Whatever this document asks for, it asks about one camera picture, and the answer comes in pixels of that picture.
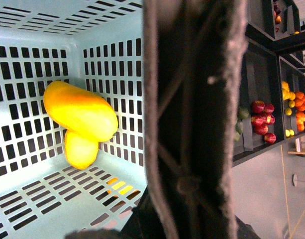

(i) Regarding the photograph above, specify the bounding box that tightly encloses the yellow lemon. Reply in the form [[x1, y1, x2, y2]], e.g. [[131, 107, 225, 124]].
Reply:
[[64, 130, 99, 170]]

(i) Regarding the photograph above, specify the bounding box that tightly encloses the yellow mango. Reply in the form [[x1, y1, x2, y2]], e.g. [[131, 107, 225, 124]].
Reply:
[[43, 81, 118, 142]]

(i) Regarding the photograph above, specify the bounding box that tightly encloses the light blue plastic basket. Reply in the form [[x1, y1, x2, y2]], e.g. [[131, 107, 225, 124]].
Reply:
[[0, 0, 147, 239]]

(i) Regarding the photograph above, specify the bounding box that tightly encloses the orange and lemon pile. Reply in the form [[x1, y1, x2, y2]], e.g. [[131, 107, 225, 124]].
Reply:
[[281, 81, 305, 138]]

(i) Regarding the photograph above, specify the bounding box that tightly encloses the green fruit pile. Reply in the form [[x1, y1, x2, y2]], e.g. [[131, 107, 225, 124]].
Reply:
[[234, 106, 250, 142]]

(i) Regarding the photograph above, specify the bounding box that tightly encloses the red apple pile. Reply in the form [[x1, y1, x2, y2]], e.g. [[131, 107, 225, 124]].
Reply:
[[251, 100, 277, 144]]

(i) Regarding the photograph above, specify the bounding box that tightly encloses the black fruit display shelf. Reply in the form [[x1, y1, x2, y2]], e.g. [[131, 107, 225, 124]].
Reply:
[[233, 0, 305, 165]]

